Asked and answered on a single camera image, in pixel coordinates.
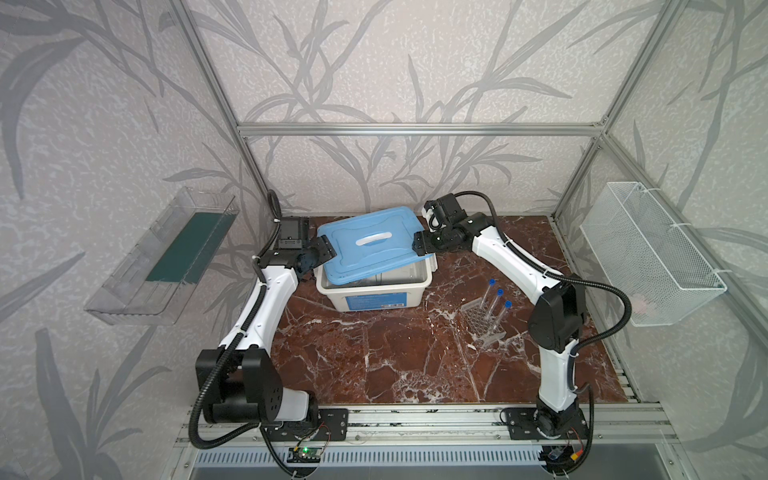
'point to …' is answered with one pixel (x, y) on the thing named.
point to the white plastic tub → (398, 289)
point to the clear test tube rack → (480, 323)
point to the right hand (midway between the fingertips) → (423, 235)
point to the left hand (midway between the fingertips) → (326, 240)
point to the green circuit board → (304, 455)
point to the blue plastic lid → (370, 244)
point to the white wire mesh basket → (664, 278)
